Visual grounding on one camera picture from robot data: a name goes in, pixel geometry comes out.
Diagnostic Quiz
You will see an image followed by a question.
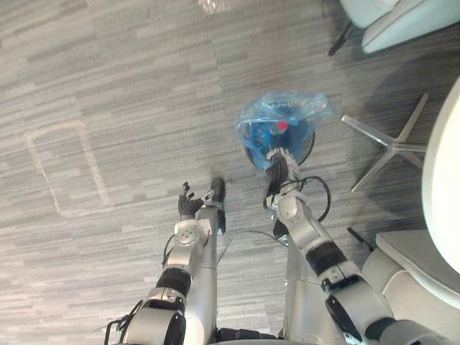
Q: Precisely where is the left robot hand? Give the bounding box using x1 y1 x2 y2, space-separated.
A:
177 181 217 221

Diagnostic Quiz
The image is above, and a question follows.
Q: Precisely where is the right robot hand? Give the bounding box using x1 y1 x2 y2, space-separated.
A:
264 147 301 196

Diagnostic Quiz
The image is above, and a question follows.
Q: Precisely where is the blue plastic trash bag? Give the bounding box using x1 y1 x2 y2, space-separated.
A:
234 91 341 172

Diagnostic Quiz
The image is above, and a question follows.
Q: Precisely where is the small black round bin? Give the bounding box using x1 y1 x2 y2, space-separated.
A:
242 118 318 170

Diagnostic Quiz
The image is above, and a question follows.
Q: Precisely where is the red capped plastic bottle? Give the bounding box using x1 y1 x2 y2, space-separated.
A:
265 121 290 144

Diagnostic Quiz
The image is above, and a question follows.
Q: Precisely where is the black robot torso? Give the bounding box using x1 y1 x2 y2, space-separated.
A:
214 328 285 345

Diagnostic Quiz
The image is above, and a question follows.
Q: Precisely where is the white round table top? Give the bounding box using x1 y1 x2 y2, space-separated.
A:
421 76 460 275

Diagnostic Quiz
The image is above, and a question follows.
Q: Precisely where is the grey cushioned chair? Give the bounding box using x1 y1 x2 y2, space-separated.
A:
346 226 460 326

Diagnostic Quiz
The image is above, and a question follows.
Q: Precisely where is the pale blue chair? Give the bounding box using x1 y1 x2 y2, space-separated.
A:
327 0 460 57

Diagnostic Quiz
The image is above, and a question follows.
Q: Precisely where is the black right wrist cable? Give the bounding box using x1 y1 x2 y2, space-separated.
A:
287 175 332 223

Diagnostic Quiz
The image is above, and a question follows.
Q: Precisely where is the thin grey cable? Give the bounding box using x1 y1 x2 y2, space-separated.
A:
214 231 289 269

